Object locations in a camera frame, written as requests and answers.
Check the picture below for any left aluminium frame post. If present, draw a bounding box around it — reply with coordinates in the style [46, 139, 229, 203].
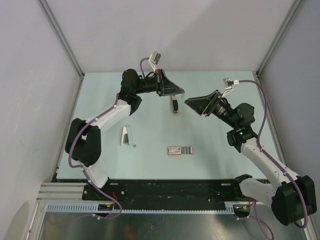
[37, 0, 84, 79]

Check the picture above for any red white staple box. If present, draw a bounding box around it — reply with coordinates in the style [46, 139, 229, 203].
[167, 146, 194, 156]

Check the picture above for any black silver stapler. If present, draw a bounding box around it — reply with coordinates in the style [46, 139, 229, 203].
[170, 95, 179, 116]

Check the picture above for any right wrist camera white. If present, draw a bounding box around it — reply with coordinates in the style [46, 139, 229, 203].
[221, 77, 239, 98]

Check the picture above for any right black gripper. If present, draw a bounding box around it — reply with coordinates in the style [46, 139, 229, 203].
[185, 89, 238, 129]

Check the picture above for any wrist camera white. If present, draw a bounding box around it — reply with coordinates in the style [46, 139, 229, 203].
[221, 77, 239, 98]
[148, 51, 161, 72]

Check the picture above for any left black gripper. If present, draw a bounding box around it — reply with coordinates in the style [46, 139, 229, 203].
[134, 69, 184, 97]

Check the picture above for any front aluminium rail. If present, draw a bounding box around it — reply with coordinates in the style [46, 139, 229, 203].
[36, 182, 307, 203]

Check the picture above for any aluminium frame post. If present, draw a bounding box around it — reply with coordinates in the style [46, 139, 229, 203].
[255, 0, 305, 77]
[37, 0, 84, 79]

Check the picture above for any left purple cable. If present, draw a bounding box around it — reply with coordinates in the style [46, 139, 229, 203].
[67, 57, 151, 220]

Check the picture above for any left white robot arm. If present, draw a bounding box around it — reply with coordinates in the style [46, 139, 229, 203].
[64, 68, 185, 200]

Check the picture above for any right aluminium frame post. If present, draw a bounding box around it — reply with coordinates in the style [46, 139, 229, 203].
[255, 0, 305, 77]

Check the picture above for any right aluminium side rail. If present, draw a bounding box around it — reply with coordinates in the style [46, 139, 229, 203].
[252, 70, 288, 166]

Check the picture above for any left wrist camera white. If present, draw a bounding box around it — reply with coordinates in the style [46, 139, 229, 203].
[148, 51, 161, 72]

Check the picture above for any grey cable duct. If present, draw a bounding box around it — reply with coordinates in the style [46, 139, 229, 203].
[46, 202, 235, 215]

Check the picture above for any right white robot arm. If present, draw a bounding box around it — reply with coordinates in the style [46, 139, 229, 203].
[184, 90, 317, 226]

